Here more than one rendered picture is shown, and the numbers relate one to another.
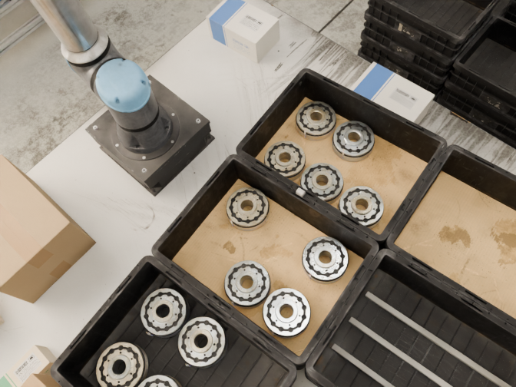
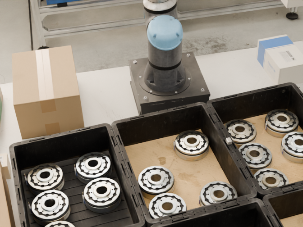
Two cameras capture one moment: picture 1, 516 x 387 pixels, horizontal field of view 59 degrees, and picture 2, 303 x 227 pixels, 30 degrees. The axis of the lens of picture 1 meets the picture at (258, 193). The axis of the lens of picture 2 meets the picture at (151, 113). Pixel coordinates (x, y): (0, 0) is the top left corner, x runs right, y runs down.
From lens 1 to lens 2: 85 cm
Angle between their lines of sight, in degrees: 29
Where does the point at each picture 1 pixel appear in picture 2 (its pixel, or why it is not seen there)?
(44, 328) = not seen: hidden behind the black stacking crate
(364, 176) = (289, 172)
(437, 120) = not seen: outside the picture
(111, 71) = (163, 20)
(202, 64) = (236, 70)
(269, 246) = (188, 174)
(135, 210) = not seen: hidden behind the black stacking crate
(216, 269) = (144, 167)
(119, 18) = (216, 46)
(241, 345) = (123, 214)
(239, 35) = (272, 59)
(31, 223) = (58, 84)
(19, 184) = (68, 63)
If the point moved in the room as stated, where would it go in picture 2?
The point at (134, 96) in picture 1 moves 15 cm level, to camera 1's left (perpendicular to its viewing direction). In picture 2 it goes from (166, 38) to (126, 28)
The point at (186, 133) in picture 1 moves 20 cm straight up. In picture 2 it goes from (189, 93) to (190, 46)
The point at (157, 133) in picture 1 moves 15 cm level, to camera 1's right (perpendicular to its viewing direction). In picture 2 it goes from (168, 79) to (209, 90)
